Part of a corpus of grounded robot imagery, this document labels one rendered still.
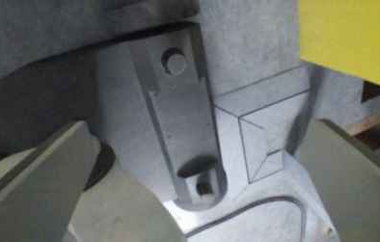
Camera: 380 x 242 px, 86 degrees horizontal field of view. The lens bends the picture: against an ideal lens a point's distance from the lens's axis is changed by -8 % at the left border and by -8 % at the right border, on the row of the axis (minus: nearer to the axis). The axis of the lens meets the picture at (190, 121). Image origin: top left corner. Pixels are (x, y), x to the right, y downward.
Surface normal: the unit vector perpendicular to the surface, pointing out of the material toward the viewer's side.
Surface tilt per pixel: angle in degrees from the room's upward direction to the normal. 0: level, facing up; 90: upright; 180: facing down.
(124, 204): 90
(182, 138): 0
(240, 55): 0
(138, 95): 0
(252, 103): 10
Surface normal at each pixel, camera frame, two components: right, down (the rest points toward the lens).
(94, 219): -0.20, -0.84
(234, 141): 0.09, 0.50
